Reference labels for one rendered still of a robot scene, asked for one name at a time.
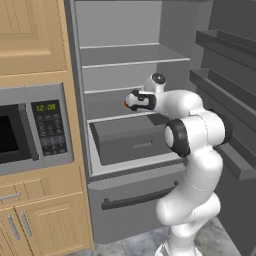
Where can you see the light wood cupboard door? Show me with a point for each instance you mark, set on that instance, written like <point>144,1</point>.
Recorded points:
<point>30,33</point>
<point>56,226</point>

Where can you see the grey crisper drawer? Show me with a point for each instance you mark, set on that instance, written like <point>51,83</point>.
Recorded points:
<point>130,143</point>

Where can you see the black microwave door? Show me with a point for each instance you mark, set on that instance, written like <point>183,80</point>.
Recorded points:
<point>13,133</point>

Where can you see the red tomato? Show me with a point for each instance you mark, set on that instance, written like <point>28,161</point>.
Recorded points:
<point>126,104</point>

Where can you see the grey fridge door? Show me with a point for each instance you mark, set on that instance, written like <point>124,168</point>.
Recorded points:
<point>240,100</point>

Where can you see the silver built-in microwave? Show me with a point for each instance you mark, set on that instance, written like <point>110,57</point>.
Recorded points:
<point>50,133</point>

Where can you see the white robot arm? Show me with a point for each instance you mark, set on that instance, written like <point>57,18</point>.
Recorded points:
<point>196,160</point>

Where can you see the light wood drawer front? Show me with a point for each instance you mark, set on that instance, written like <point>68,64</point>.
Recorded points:
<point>26,190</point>

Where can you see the grey fridge shelf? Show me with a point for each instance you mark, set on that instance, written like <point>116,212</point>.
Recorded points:
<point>106,90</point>
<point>133,55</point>
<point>113,117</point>

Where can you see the grey open fridge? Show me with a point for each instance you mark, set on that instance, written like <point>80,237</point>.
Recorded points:
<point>116,33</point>

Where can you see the grey freezer drawer front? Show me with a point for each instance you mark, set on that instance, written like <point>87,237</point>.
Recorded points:
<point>133,213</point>

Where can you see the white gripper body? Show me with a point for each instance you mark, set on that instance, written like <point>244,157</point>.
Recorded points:
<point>130,100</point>

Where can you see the grey door bin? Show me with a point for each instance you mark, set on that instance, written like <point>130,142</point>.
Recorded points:
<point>226,93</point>
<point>238,160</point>
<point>230,43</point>

